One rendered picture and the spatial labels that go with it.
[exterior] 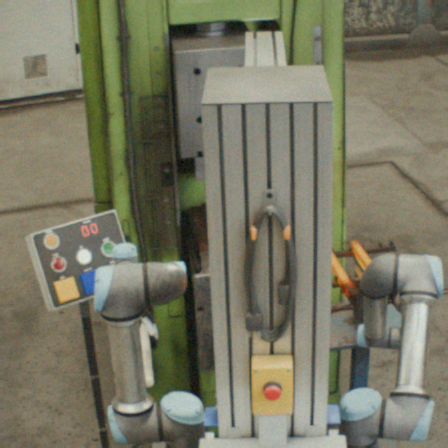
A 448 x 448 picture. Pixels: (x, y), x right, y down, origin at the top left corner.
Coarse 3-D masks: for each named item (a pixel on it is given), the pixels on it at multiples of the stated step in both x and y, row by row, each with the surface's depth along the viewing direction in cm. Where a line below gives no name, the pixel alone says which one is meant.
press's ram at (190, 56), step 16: (176, 32) 329; (240, 32) 324; (176, 48) 307; (192, 48) 306; (208, 48) 305; (224, 48) 304; (240, 48) 305; (176, 64) 305; (192, 64) 305; (208, 64) 306; (224, 64) 307; (240, 64) 307; (176, 80) 308; (192, 80) 308; (176, 96) 311; (192, 96) 310; (176, 112) 322; (192, 112) 313; (176, 128) 332; (192, 128) 316; (192, 144) 318
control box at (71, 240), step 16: (64, 224) 313; (80, 224) 316; (96, 224) 319; (112, 224) 321; (32, 240) 307; (64, 240) 313; (80, 240) 315; (96, 240) 318; (112, 240) 321; (32, 256) 312; (48, 256) 309; (64, 256) 312; (96, 256) 317; (112, 256) 320; (48, 272) 308; (64, 272) 311; (80, 272) 313; (48, 288) 307; (80, 288) 313; (48, 304) 311; (64, 304) 309
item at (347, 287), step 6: (336, 258) 326; (336, 264) 322; (336, 270) 318; (342, 270) 318; (342, 276) 314; (342, 282) 310; (348, 282) 309; (342, 288) 308; (348, 288) 304; (354, 288) 304; (348, 294) 307; (354, 294) 300; (348, 300) 305; (354, 300) 301
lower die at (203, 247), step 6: (204, 204) 374; (192, 210) 371; (198, 210) 371; (204, 210) 368; (204, 216) 363; (204, 222) 360; (198, 228) 356; (204, 228) 356; (198, 234) 351; (204, 234) 351; (198, 240) 347; (198, 246) 345; (204, 246) 342; (198, 252) 348; (204, 252) 338; (204, 258) 339; (204, 264) 340
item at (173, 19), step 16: (176, 0) 309; (192, 0) 310; (208, 0) 311; (224, 0) 311; (240, 0) 311; (256, 0) 312; (272, 0) 313; (176, 16) 311; (192, 16) 312; (208, 16) 313; (224, 16) 313; (240, 16) 314; (256, 16) 315; (272, 16) 315
